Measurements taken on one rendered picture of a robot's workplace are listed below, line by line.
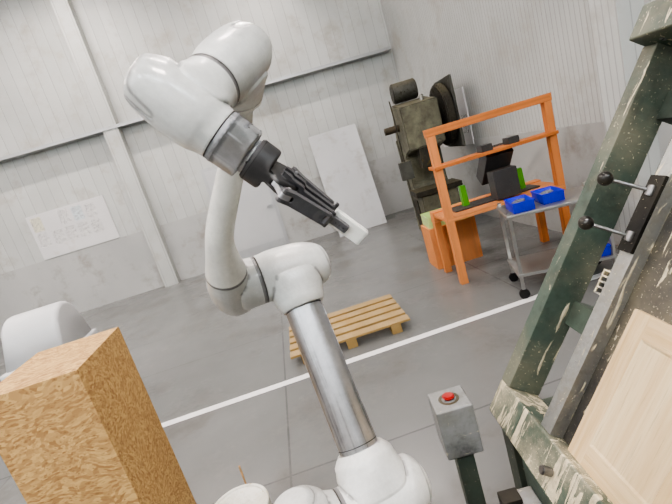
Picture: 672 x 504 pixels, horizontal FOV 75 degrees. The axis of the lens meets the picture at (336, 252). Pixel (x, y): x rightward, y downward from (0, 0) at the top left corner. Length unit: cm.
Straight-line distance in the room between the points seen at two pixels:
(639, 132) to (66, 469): 246
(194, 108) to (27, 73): 1036
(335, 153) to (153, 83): 886
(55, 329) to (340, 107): 745
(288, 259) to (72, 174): 964
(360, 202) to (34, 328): 669
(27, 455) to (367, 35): 947
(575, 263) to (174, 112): 122
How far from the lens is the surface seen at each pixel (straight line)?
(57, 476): 240
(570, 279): 153
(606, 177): 131
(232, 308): 115
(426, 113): 682
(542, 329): 155
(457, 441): 156
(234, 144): 70
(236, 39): 81
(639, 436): 123
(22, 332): 437
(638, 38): 160
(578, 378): 136
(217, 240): 96
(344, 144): 958
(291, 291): 111
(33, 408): 226
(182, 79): 72
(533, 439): 145
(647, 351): 124
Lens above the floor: 180
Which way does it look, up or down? 13 degrees down
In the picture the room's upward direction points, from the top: 17 degrees counter-clockwise
